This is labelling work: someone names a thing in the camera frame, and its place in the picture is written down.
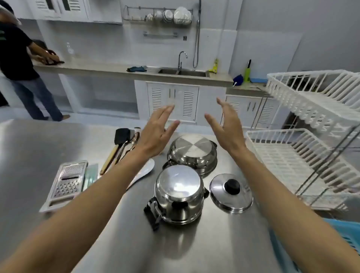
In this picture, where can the person's left hand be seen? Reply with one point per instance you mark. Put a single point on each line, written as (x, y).
(154, 135)

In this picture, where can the person's right hand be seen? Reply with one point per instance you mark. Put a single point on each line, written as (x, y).
(230, 132)

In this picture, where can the steel turner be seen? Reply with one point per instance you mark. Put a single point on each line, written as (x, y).
(131, 134)

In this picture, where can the white rice spoon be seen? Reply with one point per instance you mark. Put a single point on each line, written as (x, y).
(146, 170)

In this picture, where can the wide steel pan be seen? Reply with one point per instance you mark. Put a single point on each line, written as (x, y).
(194, 149)

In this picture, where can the small steel pot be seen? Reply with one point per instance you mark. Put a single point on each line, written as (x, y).
(178, 185)

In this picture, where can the steel lid with black knob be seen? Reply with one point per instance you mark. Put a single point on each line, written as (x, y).
(222, 197)

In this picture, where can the teal silicone spatula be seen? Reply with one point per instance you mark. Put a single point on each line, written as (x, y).
(90, 175)

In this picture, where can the white two-tier dish rack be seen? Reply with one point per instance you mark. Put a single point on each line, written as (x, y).
(323, 104)

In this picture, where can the steel grater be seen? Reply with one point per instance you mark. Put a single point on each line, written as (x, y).
(66, 185)

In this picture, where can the blue plastic basket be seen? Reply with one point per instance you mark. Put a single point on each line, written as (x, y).
(346, 230)

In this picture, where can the person's left forearm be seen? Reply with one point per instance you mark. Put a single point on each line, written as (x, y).
(84, 208)

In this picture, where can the person's right forearm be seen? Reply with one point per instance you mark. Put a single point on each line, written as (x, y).
(287, 213)

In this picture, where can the grey kitchen counter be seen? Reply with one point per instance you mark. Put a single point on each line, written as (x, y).
(98, 70)
(244, 89)

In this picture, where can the white louvred cabinet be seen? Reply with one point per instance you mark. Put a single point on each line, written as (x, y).
(247, 108)
(157, 95)

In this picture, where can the blue scrubber ball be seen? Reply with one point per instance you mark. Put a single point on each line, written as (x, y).
(238, 80)

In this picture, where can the blue sponge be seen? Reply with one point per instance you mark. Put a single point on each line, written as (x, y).
(258, 80)

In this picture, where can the yellow dish soap pouch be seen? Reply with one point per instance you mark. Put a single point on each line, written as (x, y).
(215, 66)

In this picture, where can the dark blue cloth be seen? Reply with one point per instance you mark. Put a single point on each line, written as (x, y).
(136, 69)

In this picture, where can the steel double sink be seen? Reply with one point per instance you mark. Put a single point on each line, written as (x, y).
(194, 73)

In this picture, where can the chrome faucet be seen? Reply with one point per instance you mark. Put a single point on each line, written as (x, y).
(179, 63)

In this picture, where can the chrome towel bar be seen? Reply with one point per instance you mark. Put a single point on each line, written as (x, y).
(160, 35)

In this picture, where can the white bowls with dark rim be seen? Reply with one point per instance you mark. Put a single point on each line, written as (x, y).
(168, 15)

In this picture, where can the stack of white plates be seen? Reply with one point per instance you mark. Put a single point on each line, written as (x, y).
(182, 15)

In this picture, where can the white upper cabinet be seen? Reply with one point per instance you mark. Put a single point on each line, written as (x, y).
(98, 11)

